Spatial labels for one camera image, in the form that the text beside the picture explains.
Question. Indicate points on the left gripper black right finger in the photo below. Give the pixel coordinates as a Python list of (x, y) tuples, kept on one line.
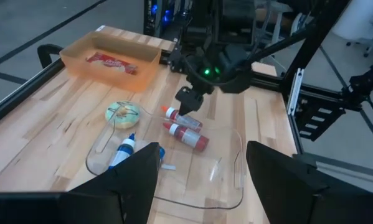
[(279, 183)]

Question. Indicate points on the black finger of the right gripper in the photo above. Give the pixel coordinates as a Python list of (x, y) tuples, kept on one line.
[(189, 99)]

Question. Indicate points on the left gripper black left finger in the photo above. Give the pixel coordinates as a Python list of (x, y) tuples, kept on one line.
[(133, 180)]

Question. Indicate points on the orange dye bottle white cap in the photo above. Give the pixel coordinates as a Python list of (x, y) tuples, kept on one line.
[(186, 120)]

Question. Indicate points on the blue dye bottle white cap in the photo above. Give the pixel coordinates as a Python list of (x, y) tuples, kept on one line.
[(162, 154), (124, 151)]

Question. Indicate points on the red dye bottle white cap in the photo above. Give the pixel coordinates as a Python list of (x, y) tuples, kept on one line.
[(192, 140)]

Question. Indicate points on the round green yellow container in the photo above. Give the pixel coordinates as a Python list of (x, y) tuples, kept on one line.
[(124, 119)]

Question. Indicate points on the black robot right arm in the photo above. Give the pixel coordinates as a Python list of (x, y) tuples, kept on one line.
[(233, 31)]

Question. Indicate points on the computer tower blue lights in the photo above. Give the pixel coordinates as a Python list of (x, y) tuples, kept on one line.
[(156, 15)]

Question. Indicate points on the red snack packet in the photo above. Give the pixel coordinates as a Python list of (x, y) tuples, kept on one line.
[(111, 62)]

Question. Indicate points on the silver aluminium extrusion bar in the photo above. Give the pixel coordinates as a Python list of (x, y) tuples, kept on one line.
[(295, 90)]

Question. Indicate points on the orange translucent plastic bin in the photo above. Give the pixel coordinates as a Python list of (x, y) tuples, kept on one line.
[(80, 65)]

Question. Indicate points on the black slotted bracket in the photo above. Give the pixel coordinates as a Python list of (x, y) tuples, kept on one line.
[(329, 112)]

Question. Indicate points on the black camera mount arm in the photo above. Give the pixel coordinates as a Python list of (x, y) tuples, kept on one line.
[(360, 84)]

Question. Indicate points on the black aluminium table frame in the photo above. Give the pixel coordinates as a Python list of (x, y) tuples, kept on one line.
[(18, 97)]

